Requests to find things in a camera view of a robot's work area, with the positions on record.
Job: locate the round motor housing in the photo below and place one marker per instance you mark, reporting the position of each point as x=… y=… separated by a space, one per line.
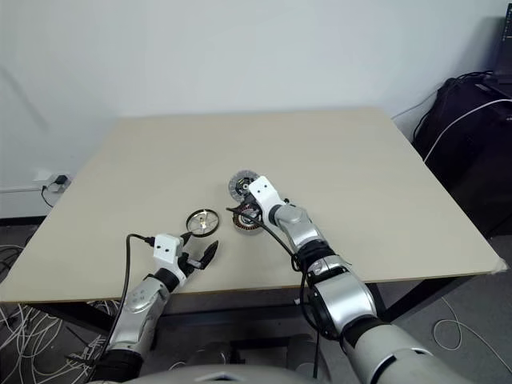
x=246 y=230

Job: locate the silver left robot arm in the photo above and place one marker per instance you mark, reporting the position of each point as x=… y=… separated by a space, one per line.
x=136 y=304

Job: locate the black fabric bag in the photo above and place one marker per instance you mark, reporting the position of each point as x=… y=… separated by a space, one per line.
x=472 y=160

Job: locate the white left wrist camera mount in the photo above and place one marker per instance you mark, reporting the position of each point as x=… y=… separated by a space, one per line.
x=166 y=248

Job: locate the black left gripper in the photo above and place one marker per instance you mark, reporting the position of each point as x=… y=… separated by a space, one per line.
x=187 y=266

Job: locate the tape on table corner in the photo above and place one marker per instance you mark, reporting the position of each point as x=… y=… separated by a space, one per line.
x=503 y=266

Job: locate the black plug adapter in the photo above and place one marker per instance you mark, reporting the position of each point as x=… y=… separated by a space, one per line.
x=61 y=180

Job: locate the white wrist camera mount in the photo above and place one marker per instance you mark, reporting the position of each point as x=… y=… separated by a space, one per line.
x=166 y=248
x=264 y=192

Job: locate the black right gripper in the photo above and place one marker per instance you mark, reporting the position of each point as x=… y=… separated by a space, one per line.
x=250 y=212

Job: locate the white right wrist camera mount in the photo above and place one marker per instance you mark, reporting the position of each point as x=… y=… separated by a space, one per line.
x=264 y=192

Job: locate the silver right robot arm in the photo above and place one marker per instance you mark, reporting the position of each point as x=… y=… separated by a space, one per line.
x=340 y=296

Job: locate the round silver motor lid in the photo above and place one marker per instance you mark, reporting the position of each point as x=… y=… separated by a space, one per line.
x=234 y=184

